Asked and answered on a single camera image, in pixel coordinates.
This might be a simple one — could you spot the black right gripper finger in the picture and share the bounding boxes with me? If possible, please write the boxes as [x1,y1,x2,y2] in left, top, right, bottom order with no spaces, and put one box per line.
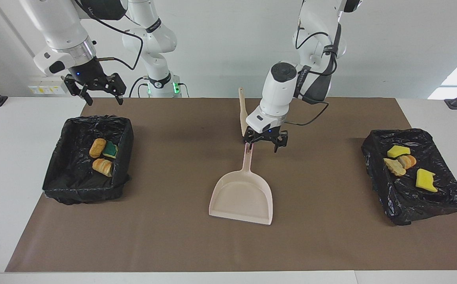
[108,73,128,106]
[63,75,94,107]

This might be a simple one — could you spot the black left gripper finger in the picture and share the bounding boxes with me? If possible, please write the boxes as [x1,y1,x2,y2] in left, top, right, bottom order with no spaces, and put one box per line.
[243,134,257,153]
[274,132,289,154]

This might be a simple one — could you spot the beige hand brush black bristles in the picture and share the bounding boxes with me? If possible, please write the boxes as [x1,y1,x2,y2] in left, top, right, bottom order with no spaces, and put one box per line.
[238,87,251,137]

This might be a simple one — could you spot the pink plastic dustpan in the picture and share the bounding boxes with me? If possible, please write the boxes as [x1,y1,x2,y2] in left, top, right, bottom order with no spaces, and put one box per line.
[209,143,273,226]

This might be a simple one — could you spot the brown bread roll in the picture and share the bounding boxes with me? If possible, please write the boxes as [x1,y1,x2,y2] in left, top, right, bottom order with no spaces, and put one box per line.
[89,138,107,159]

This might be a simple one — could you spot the croissant piece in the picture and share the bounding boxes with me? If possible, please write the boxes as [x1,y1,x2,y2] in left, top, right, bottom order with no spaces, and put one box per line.
[92,158,114,178]
[397,154,417,170]
[383,158,407,177]

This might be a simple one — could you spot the small yellow green sponge piece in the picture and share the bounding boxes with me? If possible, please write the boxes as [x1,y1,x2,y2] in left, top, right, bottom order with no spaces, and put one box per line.
[387,145,411,159]

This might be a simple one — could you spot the notched yellow sponge piece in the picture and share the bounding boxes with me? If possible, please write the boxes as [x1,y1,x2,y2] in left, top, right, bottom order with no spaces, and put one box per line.
[416,168,439,193]

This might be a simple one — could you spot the bin with black bag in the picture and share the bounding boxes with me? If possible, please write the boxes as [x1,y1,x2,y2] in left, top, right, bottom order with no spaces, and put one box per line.
[42,115,134,205]
[361,128,457,226]

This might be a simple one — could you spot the brown table mat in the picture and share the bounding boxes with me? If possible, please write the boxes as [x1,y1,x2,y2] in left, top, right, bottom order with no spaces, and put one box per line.
[4,97,457,273]

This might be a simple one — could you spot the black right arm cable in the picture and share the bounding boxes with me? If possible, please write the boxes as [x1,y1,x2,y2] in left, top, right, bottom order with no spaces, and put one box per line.
[75,0,144,71]

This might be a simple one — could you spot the white wall socket box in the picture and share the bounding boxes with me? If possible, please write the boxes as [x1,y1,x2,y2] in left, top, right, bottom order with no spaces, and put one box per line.
[28,76,70,95]

